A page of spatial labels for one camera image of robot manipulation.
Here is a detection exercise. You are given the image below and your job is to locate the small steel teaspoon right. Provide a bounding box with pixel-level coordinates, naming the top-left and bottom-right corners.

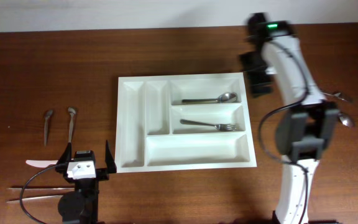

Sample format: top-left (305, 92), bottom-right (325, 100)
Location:
top-left (68, 107), bottom-right (77, 143)

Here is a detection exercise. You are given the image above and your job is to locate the small steel teaspoon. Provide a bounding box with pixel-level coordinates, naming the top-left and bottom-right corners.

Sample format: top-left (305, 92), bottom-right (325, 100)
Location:
top-left (68, 107), bottom-right (77, 143)
top-left (44, 109), bottom-right (54, 146)

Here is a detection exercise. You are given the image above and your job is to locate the white plastic cutlery tray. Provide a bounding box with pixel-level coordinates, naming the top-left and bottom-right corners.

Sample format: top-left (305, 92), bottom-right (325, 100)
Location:
top-left (115, 73), bottom-right (257, 173)

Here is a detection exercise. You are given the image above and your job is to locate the left black cable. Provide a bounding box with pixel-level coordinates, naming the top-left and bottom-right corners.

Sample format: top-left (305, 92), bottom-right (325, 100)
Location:
top-left (19, 163), bottom-right (68, 224)

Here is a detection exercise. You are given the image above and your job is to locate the steel spoon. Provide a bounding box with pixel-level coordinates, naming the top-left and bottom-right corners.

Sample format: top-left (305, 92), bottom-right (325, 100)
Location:
top-left (181, 93), bottom-right (237, 105)
top-left (338, 112), bottom-right (355, 128)

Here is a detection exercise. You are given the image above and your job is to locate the black cable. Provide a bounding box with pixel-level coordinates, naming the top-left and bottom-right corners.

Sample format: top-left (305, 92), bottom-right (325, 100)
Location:
top-left (19, 163), bottom-right (68, 224)
top-left (257, 40), bottom-right (311, 224)

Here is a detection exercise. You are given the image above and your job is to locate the steel fork in tray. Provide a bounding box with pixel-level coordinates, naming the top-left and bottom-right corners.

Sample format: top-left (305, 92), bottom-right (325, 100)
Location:
top-left (180, 119), bottom-right (238, 131)

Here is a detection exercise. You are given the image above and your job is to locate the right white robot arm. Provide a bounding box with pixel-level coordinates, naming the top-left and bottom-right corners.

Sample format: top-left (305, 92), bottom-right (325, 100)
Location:
top-left (239, 12), bottom-right (339, 224)

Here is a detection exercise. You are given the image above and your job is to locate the right black cable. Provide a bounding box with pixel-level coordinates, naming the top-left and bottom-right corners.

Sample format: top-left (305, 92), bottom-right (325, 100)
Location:
top-left (257, 40), bottom-right (311, 224)

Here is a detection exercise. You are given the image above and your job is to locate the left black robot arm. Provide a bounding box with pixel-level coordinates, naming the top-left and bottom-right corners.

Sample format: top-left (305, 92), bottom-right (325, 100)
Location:
top-left (55, 142), bottom-right (117, 223)

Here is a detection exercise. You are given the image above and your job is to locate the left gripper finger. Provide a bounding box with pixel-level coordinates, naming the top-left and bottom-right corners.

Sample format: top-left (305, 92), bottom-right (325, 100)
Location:
top-left (57, 142), bottom-right (71, 164)
top-left (105, 140), bottom-right (117, 173)

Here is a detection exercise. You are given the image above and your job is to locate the white plastic knife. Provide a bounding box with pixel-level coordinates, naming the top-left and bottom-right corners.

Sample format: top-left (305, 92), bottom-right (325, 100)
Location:
top-left (25, 160), bottom-right (58, 168)

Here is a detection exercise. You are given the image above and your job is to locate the small steel teaspoon left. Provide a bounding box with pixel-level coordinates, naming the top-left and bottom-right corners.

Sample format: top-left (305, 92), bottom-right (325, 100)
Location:
top-left (44, 109), bottom-right (54, 146)

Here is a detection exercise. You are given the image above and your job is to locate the steel fork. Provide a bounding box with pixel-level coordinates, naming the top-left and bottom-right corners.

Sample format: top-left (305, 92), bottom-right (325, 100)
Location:
top-left (180, 119), bottom-right (238, 131)
top-left (321, 91), bottom-right (353, 103)

